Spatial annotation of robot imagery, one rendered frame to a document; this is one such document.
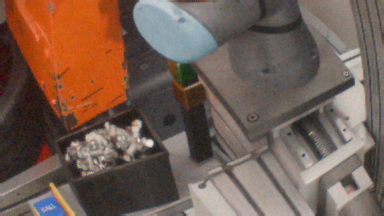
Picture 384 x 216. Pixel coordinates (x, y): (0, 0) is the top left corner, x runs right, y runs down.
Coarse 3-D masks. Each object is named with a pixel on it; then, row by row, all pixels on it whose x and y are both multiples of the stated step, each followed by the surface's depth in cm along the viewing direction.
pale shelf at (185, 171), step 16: (176, 144) 212; (176, 160) 209; (192, 160) 208; (176, 176) 205; (192, 176) 205; (48, 192) 204; (64, 192) 204; (32, 208) 199; (80, 208) 199; (160, 208) 198; (176, 208) 199
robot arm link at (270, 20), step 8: (264, 0) 148; (272, 0) 149; (280, 0) 151; (288, 0) 152; (296, 0) 155; (264, 8) 148; (272, 8) 150; (280, 8) 152; (288, 8) 152; (296, 8) 154; (264, 16) 150; (272, 16) 152; (280, 16) 152; (288, 16) 153; (296, 16) 155; (256, 24) 154; (264, 24) 153; (272, 24) 153; (280, 24) 153
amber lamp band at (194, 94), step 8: (176, 88) 198; (184, 88) 197; (192, 88) 197; (200, 88) 198; (176, 96) 200; (184, 96) 197; (192, 96) 198; (200, 96) 199; (184, 104) 198; (192, 104) 199
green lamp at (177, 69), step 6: (168, 60) 196; (174, 66) 195; (180, 66) 194; (186, 66) 194; (174, 72) 196; (180, 72) 195; (186, 72) 195; (192, 72) 196; (180, 78) 195; (186, 78) 196; (192, 78) 196
